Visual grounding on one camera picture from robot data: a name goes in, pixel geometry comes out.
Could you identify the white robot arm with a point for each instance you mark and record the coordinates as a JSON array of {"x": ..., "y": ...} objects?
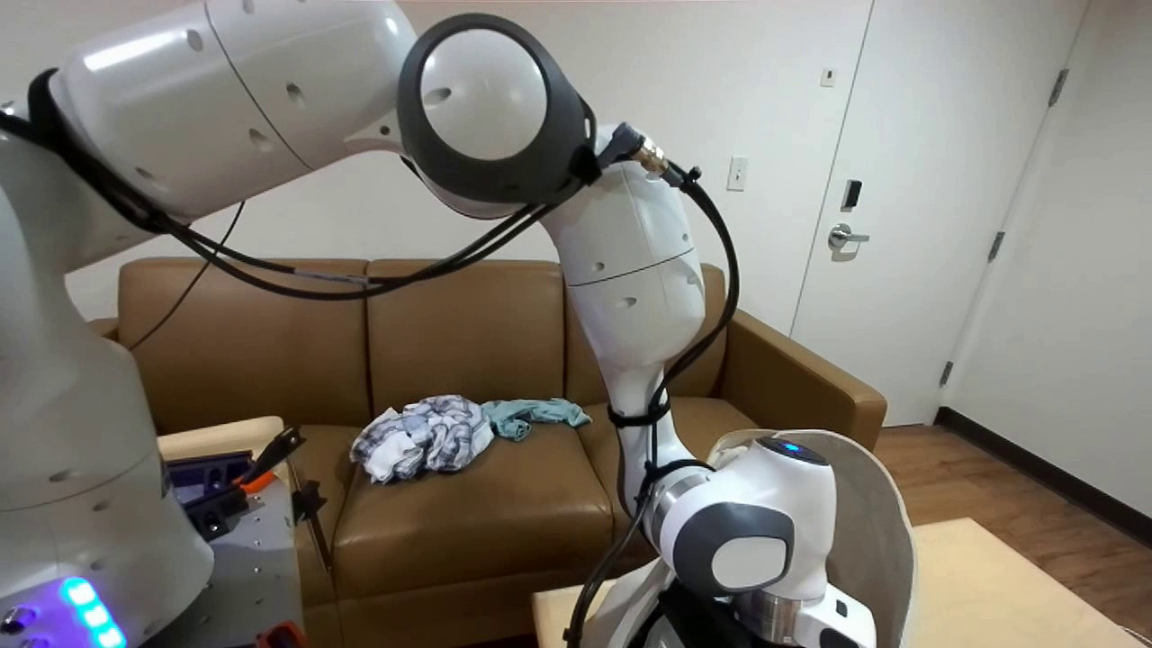
[{"x": 239, "y": 108}]

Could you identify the brown leather couch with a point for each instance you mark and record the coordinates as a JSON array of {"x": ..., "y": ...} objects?
[{"x": 455, "y": 517}]

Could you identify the teal cloth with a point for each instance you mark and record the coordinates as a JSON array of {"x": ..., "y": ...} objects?
[{"x": 535, "y": 414}]

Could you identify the white blue patterned clothes pile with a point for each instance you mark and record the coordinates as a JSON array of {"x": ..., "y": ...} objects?
[{"x": 420, "y": 437}]

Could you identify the black door lock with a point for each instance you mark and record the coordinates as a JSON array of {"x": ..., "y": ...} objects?
[{"x": 850, "y": 195}]

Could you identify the small black clamp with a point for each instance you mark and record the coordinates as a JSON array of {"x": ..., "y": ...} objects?
[{"x": 311, "y": 505}]

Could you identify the orange black clamp tool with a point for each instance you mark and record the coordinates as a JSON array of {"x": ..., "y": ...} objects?
[{"x": 239, "y": 472}]

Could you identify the white entrance door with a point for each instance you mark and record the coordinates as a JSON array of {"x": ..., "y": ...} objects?
[{"x": 922, "y": 180}]

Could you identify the grey robot cart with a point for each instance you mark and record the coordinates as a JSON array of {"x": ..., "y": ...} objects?
[{"x": 239, "y": 564}]

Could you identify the black baseboard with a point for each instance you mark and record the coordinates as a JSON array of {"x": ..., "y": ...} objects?
[{"x": 1047, "y": 468}]

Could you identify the light wooden coffee table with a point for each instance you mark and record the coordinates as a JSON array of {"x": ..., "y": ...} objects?
[{"x": 995, "y": 587}]

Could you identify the white closet door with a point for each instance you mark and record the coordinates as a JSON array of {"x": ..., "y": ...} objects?
[{"x": 1066, "y": 265}]

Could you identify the white light switch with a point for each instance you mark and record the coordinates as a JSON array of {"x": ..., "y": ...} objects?
[{"x": 737, "y": 174}]

